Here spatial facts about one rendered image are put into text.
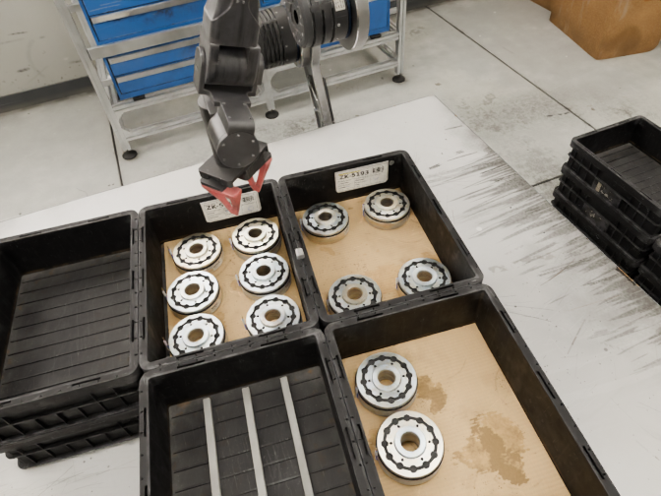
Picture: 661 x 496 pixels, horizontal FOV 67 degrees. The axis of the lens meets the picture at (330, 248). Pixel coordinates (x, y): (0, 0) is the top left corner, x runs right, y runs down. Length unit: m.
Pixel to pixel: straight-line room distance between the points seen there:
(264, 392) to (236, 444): 0.10
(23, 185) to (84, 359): 2.13
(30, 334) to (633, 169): 1.81
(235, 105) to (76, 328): 0.61
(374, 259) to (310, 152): 0.59
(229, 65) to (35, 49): 3.01
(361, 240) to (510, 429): 0.48
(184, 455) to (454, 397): 0.45
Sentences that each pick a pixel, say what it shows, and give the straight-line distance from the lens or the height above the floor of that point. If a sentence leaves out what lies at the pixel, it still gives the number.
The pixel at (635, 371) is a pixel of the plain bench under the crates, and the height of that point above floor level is 0.70.
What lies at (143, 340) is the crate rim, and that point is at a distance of 0.90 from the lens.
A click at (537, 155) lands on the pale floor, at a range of 2.77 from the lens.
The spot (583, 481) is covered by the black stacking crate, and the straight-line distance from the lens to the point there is 0.83.
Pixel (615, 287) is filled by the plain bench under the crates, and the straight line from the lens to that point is 1.28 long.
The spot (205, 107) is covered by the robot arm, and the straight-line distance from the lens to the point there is 0.73.
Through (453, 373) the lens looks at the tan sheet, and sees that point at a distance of 0.91.
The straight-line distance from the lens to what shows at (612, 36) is 3.65.
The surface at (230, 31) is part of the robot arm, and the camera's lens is 0.68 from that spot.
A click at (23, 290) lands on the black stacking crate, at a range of 1.24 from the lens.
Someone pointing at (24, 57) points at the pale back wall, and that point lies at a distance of 3.69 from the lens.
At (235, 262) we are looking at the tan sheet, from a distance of 1.08.
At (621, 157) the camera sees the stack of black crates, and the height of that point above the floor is 0.49.
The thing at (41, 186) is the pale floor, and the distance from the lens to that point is 3.04.
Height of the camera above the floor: 1.63
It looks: 48 degrees down
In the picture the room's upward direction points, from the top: 6 degrees counter-clockwise
